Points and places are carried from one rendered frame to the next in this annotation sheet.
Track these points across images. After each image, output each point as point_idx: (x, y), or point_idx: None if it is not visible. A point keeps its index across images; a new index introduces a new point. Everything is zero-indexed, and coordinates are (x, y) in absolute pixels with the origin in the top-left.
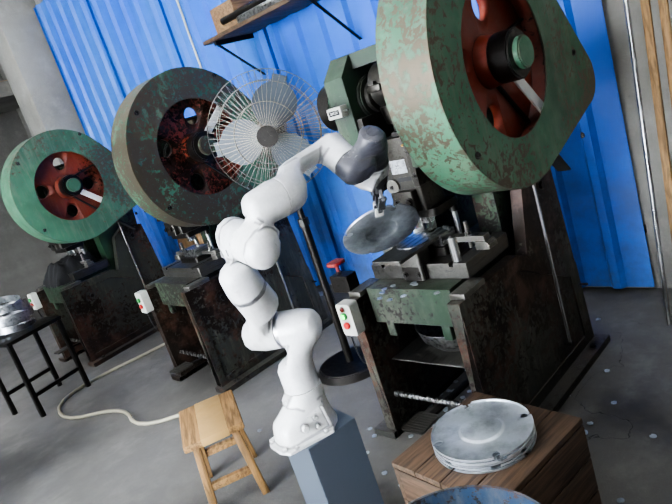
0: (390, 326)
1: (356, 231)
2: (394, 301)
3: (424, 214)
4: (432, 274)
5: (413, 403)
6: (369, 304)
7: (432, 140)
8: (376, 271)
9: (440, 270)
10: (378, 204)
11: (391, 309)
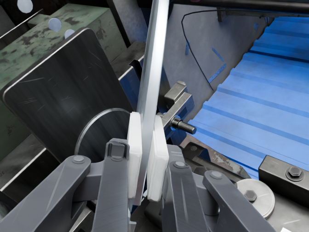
0: (42, 18)
1: (153, 14)
2: (44, 42)
3: (140, 214)
4: (31, 141)
5: (14, 14)
6: (95, 4)
7: None
8: (140, 48)
9: (15, 162)
10: (14, 222)
11: (46, 31)
